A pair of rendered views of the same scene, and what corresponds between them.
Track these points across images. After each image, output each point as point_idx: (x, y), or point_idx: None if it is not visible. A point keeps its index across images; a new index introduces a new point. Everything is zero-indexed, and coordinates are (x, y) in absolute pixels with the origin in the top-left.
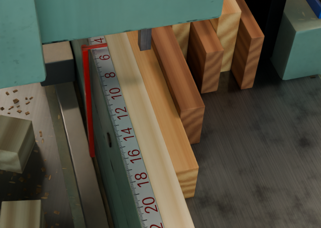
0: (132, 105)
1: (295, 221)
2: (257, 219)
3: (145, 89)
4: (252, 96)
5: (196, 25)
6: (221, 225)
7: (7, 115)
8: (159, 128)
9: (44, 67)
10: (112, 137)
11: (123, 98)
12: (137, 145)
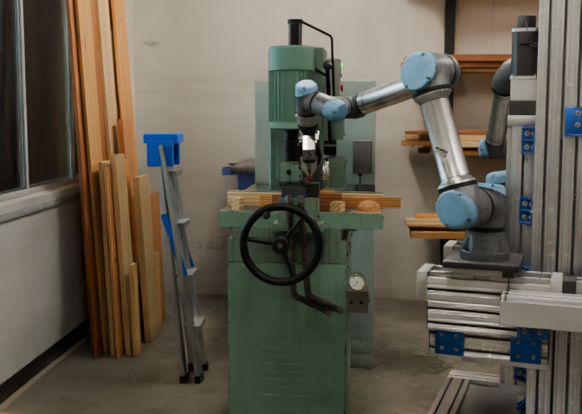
0: (276, 192)
1: (247, 208)
2: (250, 207)
3: (280, 193)
4: None
5: None
6: (252, 206)
7: None
8: (269, 193)
9: (276, 175)
10: None
11: (278, 191)
12: (266, 190)
